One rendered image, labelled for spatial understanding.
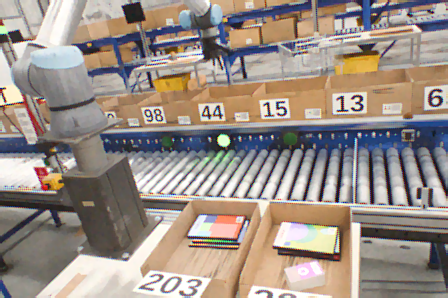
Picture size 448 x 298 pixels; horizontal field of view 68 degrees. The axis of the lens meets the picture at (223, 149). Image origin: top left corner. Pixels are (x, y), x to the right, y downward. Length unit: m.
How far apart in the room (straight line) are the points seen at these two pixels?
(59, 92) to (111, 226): 0.50
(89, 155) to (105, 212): 0.21
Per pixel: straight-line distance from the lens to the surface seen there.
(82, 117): 1.18
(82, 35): 8.57
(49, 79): 1.18
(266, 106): 1.86
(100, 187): 1.22
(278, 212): 1.23
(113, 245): 1.37
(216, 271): 1.13
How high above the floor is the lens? 1.52
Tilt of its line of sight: 23 degrees down
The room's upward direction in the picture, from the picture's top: 11 degrees counter-clockwise
